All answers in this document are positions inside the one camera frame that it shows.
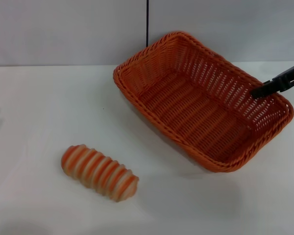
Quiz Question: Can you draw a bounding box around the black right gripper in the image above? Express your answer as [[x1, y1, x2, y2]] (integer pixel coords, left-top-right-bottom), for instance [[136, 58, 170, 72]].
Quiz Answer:
[[249, 62, 294, 99]]

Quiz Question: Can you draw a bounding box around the orange woven plastic basket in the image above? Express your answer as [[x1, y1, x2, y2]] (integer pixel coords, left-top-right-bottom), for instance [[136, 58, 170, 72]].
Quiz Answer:
[[112, 30, 294, 174]]

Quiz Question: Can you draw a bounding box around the orange striped ridged bread roll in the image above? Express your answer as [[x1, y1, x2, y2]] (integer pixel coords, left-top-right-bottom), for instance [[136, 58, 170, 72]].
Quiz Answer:
[[60, 143, 140, 203]]

